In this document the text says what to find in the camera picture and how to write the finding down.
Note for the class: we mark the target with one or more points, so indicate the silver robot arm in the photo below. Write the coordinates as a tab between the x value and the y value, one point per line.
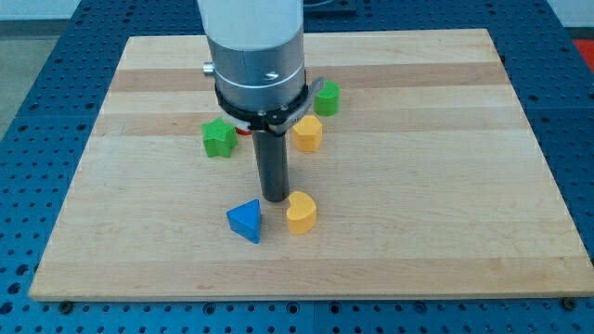
257	50

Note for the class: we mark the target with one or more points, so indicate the green star block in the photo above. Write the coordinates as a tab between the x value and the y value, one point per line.
219	138

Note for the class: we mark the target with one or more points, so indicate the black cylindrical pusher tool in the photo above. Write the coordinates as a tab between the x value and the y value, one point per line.
271	155

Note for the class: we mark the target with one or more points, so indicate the yellow pentagon block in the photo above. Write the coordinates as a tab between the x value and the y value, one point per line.
307	134

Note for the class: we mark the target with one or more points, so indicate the yellow heart block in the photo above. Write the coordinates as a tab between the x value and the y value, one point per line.
302	213

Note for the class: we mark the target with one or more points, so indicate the red block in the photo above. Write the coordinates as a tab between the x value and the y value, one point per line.
242	131

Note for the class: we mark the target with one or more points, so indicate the green half-round block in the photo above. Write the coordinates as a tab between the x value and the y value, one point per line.
327	100

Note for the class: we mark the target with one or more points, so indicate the blue triangle block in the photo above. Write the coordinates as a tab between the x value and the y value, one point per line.
245	220

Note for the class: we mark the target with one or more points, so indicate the wooden board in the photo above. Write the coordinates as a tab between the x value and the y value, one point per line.
429	184

